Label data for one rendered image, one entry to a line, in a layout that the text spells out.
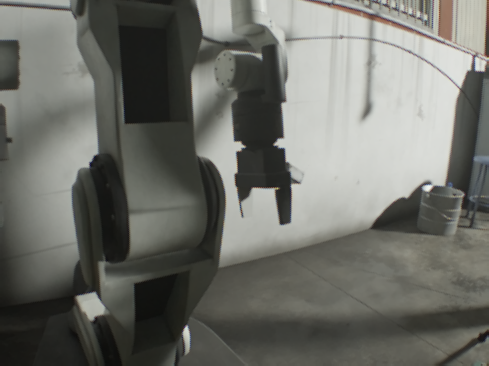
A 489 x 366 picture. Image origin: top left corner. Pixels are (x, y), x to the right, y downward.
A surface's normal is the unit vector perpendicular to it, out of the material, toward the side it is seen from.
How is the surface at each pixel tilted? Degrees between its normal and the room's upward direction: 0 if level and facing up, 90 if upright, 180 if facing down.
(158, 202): 74
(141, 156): 67
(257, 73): 78
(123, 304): 101
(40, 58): 90
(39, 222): 90
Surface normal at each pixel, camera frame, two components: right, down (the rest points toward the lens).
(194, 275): 0.56, 0.38
